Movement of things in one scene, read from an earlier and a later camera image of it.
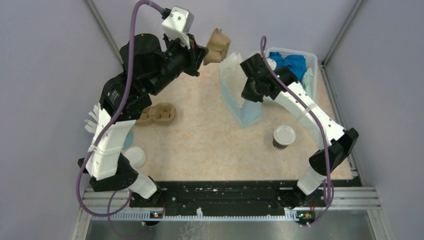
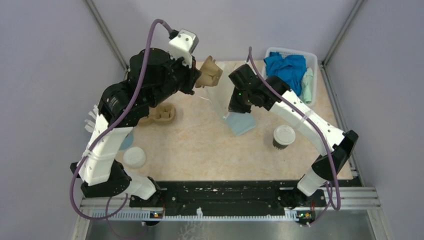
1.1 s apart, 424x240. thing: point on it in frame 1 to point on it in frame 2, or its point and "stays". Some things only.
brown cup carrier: (217, 47) to (210, 73)
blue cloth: (296, 64) stays
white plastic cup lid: (284, 135) stays
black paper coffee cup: (279, 146) stays
